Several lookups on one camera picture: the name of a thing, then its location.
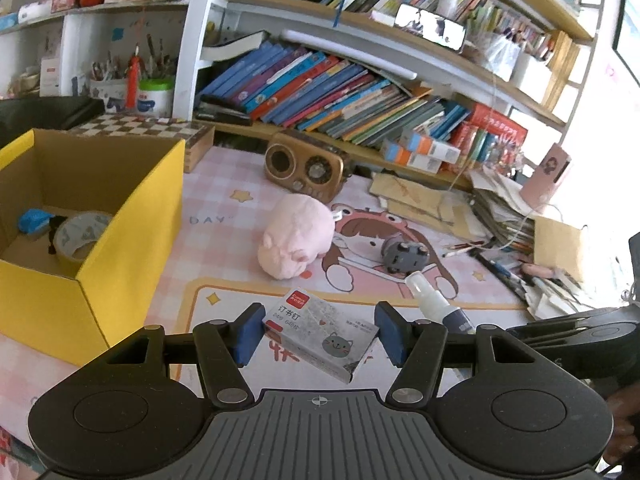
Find small spray bottle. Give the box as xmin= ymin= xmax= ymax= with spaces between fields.
xmin=404 ymin=270 xmax=476 ymax=335

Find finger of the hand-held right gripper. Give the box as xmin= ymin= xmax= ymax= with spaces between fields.
xmin=505 ymin=306 xmax=628 ymax=349

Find white box with red label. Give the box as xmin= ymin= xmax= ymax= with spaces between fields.
xmin=40 ymin=57 xmax=66 ymax=97

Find green-lid plastic tub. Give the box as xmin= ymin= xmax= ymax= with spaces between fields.
xmin=137 ymin=77 xmax=176 ymax=117

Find thick dark-covered book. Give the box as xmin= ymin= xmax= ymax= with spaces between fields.
xmin=200 ymin=30 xmax=271 ymax=62

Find white storage box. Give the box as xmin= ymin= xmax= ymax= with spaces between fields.
xmin=510 ymin=52 xmax=554 ymax=104

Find pink plush pig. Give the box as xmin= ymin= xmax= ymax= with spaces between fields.
xmin=257 ymin=193 xmax=336 ymax=281

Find red book set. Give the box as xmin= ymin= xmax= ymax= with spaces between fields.
xmin=450 ymin=104 xmax=529 ymax=172

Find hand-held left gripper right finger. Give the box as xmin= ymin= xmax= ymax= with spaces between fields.
xmin=374 ymin=301 xmax=536 ymax=409

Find white pen holder with pens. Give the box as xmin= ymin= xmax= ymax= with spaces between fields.
xmin=90 ymin=35 xmax=131 ymax=112

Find blue fuzzy toy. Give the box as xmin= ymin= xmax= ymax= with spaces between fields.
xmin=18 ymin=208 xmax=55 ymax=235

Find pink case with cartoon face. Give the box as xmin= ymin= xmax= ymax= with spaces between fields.
xmin=520 ymin=142 xmax=571 ymax=212

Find pile of papers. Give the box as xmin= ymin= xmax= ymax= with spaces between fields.
xmin=469 ymin=167 xmax=592 ymax=322

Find black pen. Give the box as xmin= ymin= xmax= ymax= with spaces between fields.
xmin=474 ymin=250 xmax=527 ymax=292

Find wooden retro radio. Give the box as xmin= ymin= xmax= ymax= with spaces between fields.
xmin=264 ymin=130 xmax=354 ymax=205

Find yellow tape roll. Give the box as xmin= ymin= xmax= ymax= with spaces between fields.
xmin=54 ymin=212 xmax=115 ymax=274

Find person's right hand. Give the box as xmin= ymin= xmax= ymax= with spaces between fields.
xmin=602 ymin=387 xmax=640 ymax=467

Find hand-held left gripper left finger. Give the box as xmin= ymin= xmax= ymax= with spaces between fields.
xmin=107 ymin=302 xmax=267 ymax=409

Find white orange box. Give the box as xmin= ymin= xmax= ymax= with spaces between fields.
xmin=400 ymin=132 xmax=461 ymax=164
xmin=382 ymin=141 xmax=442 ymax=174

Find wooden chessboard box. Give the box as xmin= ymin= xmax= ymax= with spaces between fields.
xmin=67 ymin=112 xmax=216 ymax=174

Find white staple box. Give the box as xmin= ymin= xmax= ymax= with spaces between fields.
xmin=261 ymin=287 xmax=381 ymax=385

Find cardboard sheets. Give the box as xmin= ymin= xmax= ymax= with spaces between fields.
xmin=369 ymin=172 xmax=489 ymax=242

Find brown cardboard piece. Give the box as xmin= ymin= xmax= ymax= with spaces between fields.
xmin=533 ymin=216 xmax=587 ymax=282

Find white shelf unit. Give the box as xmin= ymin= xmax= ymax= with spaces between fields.
xmin=0 ymin=0 xmax=608 ymax=201

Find red and white bottle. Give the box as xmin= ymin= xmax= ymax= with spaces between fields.
xmin=127 ymin=55 xmax=141 ymax=111

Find white lamp bar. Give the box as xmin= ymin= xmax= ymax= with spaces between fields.
xmin=279 ymin=29 xmax=419 ymax=82

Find yellow cardboard box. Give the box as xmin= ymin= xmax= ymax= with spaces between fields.
xmin=0 ymin=128 xmax=187 ymax=367

